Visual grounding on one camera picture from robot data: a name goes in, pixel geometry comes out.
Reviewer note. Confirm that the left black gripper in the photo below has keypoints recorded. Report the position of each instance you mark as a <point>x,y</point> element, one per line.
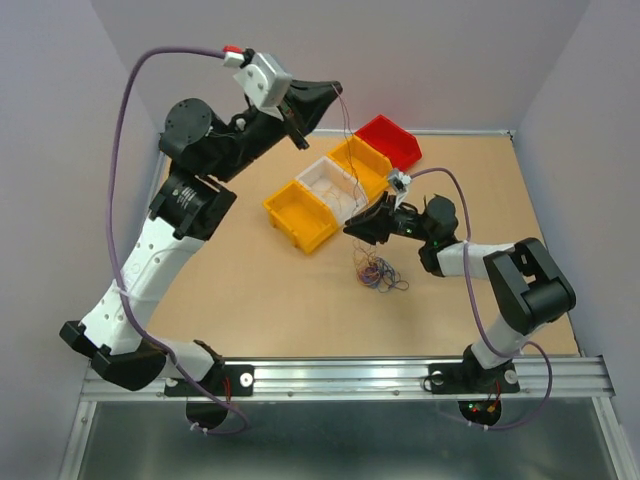
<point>304,106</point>

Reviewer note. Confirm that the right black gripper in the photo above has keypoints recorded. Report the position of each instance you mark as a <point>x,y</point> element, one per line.
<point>374,223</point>

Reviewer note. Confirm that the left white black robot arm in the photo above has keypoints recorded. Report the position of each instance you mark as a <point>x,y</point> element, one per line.
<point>205,154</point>

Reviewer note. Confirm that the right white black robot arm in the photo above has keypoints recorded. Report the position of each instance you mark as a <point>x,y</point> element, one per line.
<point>529,288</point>

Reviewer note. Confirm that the white plastic bin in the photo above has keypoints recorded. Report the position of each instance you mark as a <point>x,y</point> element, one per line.
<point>338,190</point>

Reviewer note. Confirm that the far yellow plastic bin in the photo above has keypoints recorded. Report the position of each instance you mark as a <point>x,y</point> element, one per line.
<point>369,166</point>

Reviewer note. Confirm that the yellow plastic bin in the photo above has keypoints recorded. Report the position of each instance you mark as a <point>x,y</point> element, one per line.
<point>305,220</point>
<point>369,166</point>

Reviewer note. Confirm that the red plastic bin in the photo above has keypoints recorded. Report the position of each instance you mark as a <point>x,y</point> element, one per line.
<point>397,144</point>

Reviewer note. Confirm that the near yellow plastic bin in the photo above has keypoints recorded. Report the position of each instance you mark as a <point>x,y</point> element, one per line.
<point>305,220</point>

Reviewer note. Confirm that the grey metal front panel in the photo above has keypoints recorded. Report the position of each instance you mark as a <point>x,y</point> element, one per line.
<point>351,440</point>

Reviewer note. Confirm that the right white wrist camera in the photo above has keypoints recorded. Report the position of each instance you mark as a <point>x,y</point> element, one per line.
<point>399,181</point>

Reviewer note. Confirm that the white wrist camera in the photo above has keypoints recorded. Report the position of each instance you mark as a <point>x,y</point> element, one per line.
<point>263,79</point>
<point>399,181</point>

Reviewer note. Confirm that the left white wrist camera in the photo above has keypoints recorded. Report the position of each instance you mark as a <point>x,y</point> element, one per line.
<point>263,79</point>

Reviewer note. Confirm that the aluminium back rail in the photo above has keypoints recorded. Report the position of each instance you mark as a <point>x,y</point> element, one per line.
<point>326,132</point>

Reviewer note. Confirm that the aluminium rail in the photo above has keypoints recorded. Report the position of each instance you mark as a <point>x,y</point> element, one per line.
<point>119,283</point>
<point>400,379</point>
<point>326,132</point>

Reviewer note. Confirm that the aluminium left side rail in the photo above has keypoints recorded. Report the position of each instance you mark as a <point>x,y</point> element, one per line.
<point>119,283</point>

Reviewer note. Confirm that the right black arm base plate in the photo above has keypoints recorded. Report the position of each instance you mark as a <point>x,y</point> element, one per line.
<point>456,378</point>

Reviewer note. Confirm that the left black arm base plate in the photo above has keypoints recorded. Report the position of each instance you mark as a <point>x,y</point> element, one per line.
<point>235,380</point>

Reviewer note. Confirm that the aluminium front rail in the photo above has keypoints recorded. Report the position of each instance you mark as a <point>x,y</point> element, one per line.
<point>400,379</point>

